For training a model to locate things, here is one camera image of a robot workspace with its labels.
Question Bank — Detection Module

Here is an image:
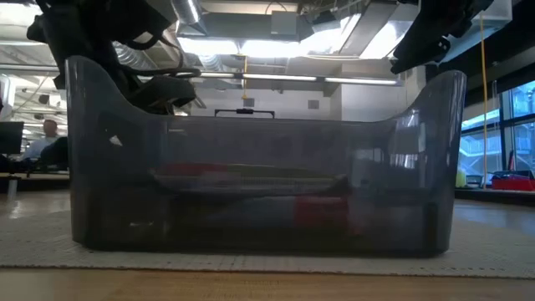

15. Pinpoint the red box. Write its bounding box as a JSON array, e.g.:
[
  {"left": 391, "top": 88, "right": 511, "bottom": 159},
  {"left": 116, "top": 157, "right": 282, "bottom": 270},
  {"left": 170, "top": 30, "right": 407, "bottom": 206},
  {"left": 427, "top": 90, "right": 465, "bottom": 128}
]
[{"left": 492, "top": 177, "right": 535, "bottom": 191}]

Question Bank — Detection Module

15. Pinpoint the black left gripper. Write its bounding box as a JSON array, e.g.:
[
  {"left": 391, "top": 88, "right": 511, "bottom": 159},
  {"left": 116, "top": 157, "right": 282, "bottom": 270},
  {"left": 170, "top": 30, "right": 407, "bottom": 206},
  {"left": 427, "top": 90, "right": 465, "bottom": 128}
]
[{"left": 126, "top": 74, "right": 197, "bottom": 116}]

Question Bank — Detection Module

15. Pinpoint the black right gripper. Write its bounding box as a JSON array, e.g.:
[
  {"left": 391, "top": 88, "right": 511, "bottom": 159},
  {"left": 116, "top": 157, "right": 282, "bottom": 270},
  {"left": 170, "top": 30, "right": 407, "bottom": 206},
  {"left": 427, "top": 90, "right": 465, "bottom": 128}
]
[{"left": 390, "top": 35, "right": 456, "bottom": 75}]

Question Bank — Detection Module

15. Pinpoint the black office chair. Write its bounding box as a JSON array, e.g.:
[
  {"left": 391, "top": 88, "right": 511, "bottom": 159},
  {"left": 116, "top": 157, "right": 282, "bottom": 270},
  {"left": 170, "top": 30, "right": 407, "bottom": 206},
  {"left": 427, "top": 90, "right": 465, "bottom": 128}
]
[{"left": 40, "top": 136, "right": 70, "bottom": 168}]

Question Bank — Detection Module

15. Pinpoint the black bracket bar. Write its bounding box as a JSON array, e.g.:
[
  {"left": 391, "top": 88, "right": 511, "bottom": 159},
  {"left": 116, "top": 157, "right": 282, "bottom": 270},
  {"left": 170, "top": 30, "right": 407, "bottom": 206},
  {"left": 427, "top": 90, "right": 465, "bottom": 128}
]
[{"left": 214, "top": 108, "right": 276, "bottom": 120}]

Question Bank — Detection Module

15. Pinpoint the yellow hanging sign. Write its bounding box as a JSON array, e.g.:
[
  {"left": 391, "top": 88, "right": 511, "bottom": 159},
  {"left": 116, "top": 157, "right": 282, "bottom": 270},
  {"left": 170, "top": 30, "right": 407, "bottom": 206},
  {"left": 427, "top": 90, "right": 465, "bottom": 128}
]
[{"left": 241, "top": 54, "right": 250, "bottom": 100}]

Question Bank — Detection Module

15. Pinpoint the black computer monitor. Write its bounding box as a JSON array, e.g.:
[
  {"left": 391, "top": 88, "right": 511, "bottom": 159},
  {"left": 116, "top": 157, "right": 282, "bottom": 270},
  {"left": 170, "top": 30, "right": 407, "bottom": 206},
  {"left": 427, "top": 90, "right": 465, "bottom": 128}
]
[{"left": 0, "top": 120, "right": 25, "bottom": 155}]

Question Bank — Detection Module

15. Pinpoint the grey woven mat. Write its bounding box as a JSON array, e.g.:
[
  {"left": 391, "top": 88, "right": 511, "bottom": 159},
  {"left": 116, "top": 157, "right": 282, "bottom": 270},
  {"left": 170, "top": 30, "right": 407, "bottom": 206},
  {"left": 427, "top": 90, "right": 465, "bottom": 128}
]
[{"left": 0, "top": 208, "right": 535, "bottom": 280}]

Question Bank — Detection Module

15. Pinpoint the silver spiral ceiling duct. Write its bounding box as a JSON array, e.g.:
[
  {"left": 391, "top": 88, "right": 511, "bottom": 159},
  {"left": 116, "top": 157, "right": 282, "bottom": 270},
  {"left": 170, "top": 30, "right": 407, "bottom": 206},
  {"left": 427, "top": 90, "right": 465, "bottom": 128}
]
[{"left": 112, "top": 39, "right": 145, "bottom": 70}]

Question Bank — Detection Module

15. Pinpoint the person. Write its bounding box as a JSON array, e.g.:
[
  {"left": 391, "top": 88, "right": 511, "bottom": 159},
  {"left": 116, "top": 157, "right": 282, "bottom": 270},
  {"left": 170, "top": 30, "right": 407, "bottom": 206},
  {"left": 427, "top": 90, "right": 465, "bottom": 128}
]
[{"left": 21, "top": 119, "right": 60, "bottom": 161}]

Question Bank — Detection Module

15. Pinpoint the long ceiling light bar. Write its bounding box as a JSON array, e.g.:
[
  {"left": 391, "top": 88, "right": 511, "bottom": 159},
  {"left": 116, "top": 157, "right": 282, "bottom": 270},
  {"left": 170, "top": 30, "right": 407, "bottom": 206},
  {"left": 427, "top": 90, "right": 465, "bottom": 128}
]
[{"left": 137, "top": 70, "right": 398, "bottom": 87}]

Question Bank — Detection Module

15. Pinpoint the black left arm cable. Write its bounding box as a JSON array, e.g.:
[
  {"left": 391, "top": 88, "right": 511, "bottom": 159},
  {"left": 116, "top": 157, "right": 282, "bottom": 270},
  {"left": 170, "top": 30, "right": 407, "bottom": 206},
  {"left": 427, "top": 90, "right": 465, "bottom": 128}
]
[{"left": 120, "top": 35, "right": 202, "bottom": 81}]

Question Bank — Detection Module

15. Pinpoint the silver rectangular ceiling duct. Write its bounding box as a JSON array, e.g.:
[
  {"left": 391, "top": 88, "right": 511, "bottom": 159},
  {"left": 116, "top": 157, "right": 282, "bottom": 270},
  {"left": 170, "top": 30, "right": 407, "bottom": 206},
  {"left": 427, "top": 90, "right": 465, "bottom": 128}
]
[{"left": 338, "top": 0, "right": 513, "bottom": 59}]

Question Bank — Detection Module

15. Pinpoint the dark grey translucent bin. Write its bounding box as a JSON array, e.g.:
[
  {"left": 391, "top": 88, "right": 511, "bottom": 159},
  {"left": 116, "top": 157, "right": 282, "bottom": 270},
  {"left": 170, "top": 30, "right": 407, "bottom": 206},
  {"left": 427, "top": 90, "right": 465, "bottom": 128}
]
[{"left": 64, "top": 54, "right": 467, "bottom": 257}]

